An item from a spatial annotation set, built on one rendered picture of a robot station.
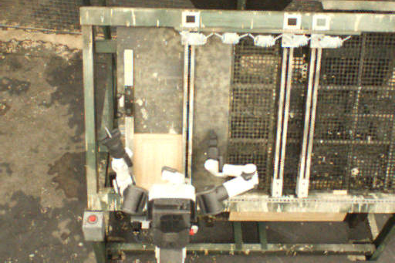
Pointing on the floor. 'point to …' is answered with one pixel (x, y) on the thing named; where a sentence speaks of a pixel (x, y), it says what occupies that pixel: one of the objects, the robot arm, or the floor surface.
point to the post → (99, 251)
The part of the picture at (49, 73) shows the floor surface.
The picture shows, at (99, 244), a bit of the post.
